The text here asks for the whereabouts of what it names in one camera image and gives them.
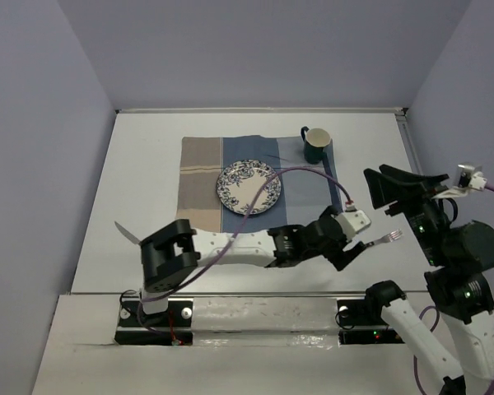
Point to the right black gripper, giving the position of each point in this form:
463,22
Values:
393,183

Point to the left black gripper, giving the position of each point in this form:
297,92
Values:
338,256

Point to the silver fork dark handle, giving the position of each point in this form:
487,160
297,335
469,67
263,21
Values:
388,238

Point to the blue beige cloth placemat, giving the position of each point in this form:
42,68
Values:
304,195

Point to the dark green mug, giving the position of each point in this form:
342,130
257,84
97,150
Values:
316,141

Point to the blue floral ceramic plate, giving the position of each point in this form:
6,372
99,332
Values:
239,182

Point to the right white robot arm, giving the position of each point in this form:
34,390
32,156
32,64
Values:
457,286

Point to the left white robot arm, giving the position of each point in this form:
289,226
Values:
173,256

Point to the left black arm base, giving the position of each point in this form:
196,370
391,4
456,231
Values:
169,328

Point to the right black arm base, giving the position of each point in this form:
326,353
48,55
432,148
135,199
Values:
359,327

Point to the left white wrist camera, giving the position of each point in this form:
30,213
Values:
352,220

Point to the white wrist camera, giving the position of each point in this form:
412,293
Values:
352,220
469,179

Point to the metal table edge rail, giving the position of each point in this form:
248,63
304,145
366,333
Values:
264,110

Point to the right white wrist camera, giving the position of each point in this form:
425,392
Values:
469,179

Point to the silver knife dark handle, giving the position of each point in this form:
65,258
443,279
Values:
127,234

